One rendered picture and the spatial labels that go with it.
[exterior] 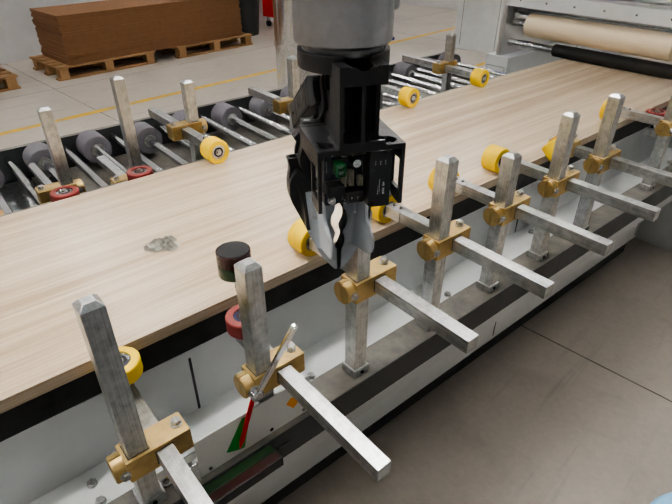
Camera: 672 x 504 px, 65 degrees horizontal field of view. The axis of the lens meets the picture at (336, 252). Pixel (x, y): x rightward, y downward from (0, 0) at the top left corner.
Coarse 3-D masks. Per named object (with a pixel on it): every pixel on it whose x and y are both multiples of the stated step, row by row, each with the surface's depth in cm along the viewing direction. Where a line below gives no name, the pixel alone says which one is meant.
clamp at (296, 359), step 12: (276, 348) 105; (288, 360) 102; (300, 360) 104; (240, 372) 100; (252, 372) 100; (264, 372) 100; (276, 372) 101; (300, 372) 106; (240, 384) 99; (252, 384) 99; (276, 384) 103
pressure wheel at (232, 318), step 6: (234, 306) 111; (228, 312) 109; (234, 312) 109; (228, 318) 107; (234, 318) 108; (240, 318) 108; (228, 324) 106; (234, 324) 106; (240, 324) 106; (228, 330) 107; (234, 330) 106; (240, 330) 106; (234, 336) 107; (240, 336) 106
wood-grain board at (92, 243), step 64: (448, 128) 202; (512, 128) 202; (128, 192) 157; (192, 192) 157; (256, 192) 157; (0, 256) 128; (64, 256) 128; (128, 256) 128; (192, 256) 128; (256, 256) 128; (320, 256) 128; (0, 320) 108; (64, 320) 108; (128, 320) 108; (192, 320) 110; (0, 384) 93
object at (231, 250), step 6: (222, 246) 92; (228, 246) 92; (234, 246) 92; (240, 246) 92; (246, 246) 92; (216, 252) 90; (222, 252) 90; (228, 252) 90; (234, 252) 90; (240, 252) 90; (246, 252) 90; (228, 258) 89; (234, 258) 89; (228, 270) 90; (234, 282) 91
